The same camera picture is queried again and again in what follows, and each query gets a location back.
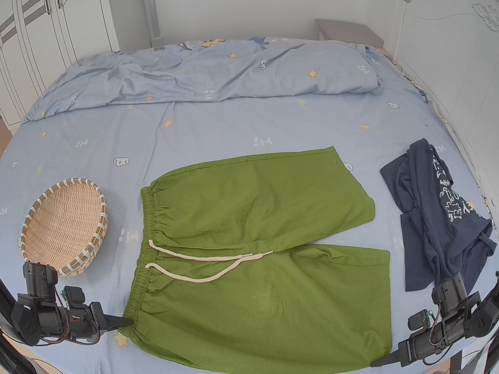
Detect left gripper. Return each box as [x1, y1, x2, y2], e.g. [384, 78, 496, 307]
[41, 302, 110, 342]

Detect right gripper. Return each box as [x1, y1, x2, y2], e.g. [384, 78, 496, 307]
[398, 314, 470, 367]

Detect green shorts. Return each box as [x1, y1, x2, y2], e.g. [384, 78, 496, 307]
[123, 145, 392, 373]

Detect round woven basket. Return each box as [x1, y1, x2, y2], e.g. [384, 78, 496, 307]
[20, 178, 108, 280]

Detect bed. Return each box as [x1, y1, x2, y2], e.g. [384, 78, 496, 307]
[0, 0, 499, 374]

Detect dark blue printed T-shirt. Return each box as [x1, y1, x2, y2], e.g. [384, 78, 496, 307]
[380, 139, 499, 292]

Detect pale blue quilt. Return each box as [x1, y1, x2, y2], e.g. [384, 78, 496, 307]
[21, 37, 386, 124]

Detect white wardrobe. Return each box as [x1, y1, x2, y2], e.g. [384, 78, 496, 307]
[0, 0, 119, 128]

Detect grey bedside table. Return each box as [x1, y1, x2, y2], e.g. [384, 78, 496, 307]
[315, 19, 384, 48]

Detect grey upright pole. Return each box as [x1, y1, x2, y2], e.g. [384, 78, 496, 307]
[140, 0, 161, 40]

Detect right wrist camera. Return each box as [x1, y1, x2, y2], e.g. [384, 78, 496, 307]
[407, 309, 429, 332]

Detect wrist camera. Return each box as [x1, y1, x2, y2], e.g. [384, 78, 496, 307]
[62, 286, 86, 307]
[407, 309, 429, 332]

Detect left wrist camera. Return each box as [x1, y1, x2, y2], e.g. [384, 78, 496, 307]
[62, 286, 86, 307]

